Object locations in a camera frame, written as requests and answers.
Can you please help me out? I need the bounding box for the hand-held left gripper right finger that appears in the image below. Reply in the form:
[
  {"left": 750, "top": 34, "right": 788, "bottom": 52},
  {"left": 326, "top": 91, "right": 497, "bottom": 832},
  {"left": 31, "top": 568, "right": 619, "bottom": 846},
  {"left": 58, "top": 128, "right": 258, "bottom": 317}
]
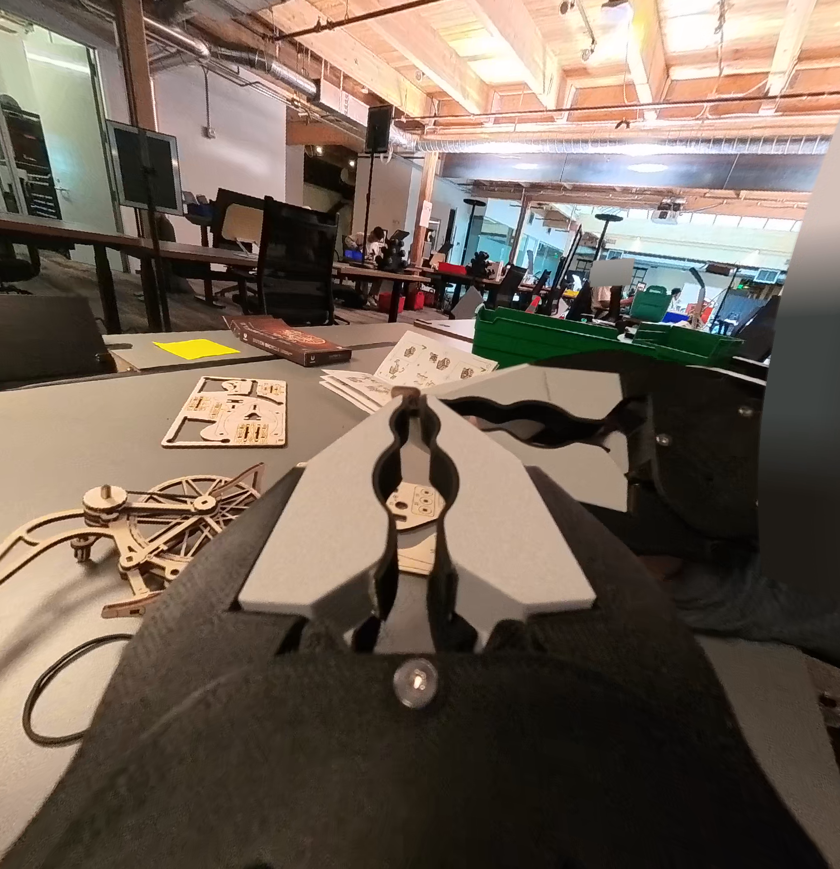
[{"left": 419, "top": 395, "right": 597, "bottom": 649}]

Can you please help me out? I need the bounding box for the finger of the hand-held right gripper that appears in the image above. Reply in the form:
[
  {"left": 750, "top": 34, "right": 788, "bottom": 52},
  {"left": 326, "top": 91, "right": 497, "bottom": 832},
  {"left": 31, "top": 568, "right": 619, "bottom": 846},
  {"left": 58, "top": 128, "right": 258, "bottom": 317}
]
[
  {"left": 427, "top": 363, "right": 650, "bottom": 445},
  {"left": 471, "top": 417, "right": 630, "bottom": 515}
]

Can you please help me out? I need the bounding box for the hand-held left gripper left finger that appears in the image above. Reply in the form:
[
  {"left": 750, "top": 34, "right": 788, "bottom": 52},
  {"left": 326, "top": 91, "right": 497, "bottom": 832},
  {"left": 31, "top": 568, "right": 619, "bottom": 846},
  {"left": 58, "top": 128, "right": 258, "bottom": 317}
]
[{"left": 239, "top": 395, "right": 417, "bottom": 619}]

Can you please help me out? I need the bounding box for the wooden parts sheet with holes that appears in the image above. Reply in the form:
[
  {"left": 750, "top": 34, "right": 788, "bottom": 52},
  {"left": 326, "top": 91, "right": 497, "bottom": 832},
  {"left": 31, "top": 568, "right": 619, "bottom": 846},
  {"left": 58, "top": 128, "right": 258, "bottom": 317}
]
[{"left": 386, "top": 482, "right": 443, "bottom": 578}]

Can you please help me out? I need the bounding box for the person's right forearm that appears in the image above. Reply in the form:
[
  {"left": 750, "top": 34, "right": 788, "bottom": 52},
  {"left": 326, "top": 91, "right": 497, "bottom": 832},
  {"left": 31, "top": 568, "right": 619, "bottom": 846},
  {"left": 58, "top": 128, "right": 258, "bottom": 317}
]
[{"left": 637, "top": 536, "right": 815, "bottom": 653}]

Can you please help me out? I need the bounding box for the wooden parts sheet with engraving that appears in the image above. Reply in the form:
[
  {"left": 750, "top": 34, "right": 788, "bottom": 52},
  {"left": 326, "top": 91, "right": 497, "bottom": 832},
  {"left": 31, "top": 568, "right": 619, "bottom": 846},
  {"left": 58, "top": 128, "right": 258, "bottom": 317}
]
[{"left": 161, "top": 375, "right": 287, "bottom": 449}]

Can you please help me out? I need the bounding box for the brown model kit box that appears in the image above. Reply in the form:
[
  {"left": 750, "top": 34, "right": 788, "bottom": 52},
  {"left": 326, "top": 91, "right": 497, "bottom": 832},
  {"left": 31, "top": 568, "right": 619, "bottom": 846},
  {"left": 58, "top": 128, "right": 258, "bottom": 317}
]
[{"left": 223, "top": 315, "right": 353, "bottom": 368}]

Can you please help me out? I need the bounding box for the wooden bicycle model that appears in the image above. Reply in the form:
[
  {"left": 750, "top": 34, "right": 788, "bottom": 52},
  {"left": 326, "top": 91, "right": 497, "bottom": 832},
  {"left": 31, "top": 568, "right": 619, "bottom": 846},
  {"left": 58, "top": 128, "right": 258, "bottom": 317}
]
[{"left": 0, "top": 462, "right": 266, "bottom": 619}]

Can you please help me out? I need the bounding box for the green plastic bin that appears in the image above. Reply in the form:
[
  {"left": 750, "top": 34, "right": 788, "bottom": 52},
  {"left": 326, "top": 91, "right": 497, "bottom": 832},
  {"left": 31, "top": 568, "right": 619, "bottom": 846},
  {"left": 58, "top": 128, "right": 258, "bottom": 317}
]
[{"left": 473, "top": 306, "right": 743, "bottom": 371}]

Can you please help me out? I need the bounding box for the white instruction booklet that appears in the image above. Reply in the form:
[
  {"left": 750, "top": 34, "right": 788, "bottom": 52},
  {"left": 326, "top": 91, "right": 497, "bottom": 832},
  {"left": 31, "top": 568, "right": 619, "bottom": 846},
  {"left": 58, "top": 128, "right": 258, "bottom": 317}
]
[{"left": 320, "top": 330, "right": 499, "bottom": 414}]

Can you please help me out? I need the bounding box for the yellow sticky note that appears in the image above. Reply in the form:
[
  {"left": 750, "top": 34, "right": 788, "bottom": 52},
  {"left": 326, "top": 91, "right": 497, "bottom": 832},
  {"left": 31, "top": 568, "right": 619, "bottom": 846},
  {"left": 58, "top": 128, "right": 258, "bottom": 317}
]
[{"left": 153, "top": 338, "right": 241, "bottom": 359}]

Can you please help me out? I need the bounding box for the black mesh office chair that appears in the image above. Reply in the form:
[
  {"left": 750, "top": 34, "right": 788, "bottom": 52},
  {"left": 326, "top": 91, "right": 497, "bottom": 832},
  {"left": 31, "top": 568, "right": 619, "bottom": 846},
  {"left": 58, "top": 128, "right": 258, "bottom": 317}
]
[{"left": 256, "top": 197, "right": 339, "bottom": 327}]

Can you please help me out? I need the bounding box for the black speaker on stand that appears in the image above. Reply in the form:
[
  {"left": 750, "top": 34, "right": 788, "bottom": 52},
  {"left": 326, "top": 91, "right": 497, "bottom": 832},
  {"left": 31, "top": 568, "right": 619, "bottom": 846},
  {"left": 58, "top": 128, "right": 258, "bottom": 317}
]
[{"left": 364, "top": 104, "right": 395, "bottom": 272}]

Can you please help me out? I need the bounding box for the chair with tan back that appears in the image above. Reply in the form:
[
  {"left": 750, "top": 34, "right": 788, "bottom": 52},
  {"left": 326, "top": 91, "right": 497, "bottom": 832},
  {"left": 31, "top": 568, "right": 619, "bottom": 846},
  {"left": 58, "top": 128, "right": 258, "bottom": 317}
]
[{"left": 213, "top": 189, "right": 265, "bottom": 286}]

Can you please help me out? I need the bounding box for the black rubber band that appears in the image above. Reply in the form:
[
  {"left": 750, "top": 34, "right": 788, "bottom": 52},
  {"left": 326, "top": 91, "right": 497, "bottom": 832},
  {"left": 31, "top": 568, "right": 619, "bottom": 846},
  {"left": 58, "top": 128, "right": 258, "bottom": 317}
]
[{"left": 23, "top": 633, "right": 134, "bottom": 748}]

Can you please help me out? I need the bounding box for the black case with label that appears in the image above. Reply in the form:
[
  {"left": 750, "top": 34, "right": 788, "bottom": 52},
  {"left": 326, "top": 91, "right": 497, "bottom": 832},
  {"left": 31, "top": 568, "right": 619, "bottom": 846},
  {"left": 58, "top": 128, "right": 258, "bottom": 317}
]
[{"left": 0, "top": 292, "right": 117, "bottom": 389}]

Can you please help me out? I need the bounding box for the long dark wooden desk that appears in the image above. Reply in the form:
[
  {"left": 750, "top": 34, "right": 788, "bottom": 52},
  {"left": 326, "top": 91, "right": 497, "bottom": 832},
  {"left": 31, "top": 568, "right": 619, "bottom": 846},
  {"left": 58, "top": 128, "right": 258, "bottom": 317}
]
[{"left": 0, "top": 209, "right": 258, "bottom": 334}]

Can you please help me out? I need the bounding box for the framed screen on stand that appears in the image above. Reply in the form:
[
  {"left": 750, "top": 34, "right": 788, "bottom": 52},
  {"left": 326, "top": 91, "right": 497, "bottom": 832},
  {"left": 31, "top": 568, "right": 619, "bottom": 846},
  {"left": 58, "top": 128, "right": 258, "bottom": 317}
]
[{"left": 106, "top": 119, "right": 183, "bottom": 334}]

